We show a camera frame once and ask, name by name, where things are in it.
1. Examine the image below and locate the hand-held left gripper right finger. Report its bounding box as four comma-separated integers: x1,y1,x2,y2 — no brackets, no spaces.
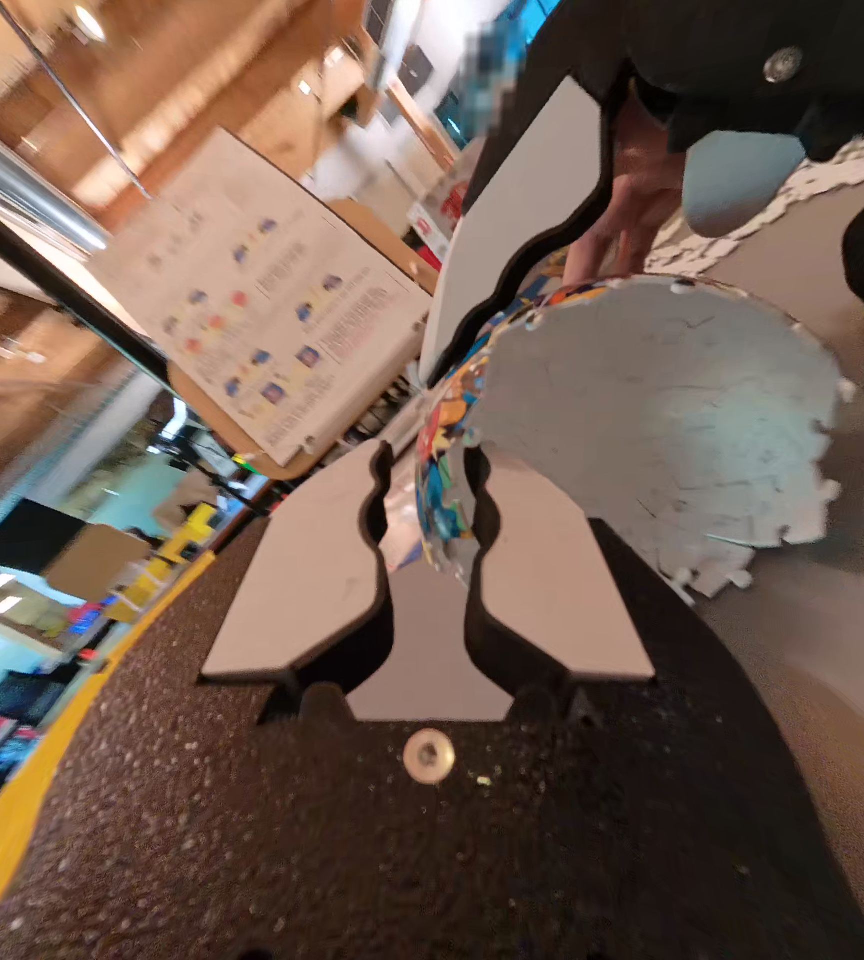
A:
464,444,656,695

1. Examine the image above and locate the yellow plastic bin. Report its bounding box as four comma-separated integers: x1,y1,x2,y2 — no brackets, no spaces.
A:
0,549,217,946

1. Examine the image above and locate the pile of white puzzle pieces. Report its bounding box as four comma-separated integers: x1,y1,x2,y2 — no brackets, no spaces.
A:
642,126,864,277

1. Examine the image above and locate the white printed instruction panel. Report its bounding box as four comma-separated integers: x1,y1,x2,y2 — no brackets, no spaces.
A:
90,127,433,466

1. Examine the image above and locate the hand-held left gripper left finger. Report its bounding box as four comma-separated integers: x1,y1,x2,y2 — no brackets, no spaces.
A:
199,441,395,695

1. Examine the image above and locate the wooden display board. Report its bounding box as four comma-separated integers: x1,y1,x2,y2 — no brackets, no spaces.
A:
165,196,442,483

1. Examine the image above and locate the silver metal pipe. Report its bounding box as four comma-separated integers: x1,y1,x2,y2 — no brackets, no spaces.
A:
0,101,114,260

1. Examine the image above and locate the person's right hand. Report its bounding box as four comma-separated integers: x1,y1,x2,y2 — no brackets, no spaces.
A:
563,82,688,290

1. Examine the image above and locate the colourful puzzle ball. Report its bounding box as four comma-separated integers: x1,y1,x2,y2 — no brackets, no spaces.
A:
415,273,860,601

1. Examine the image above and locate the black metal bar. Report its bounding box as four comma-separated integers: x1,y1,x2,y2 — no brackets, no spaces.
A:
0,180,185,399

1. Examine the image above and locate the brown cardboard box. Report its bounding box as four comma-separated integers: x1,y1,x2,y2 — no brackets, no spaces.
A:
45,521,151,601

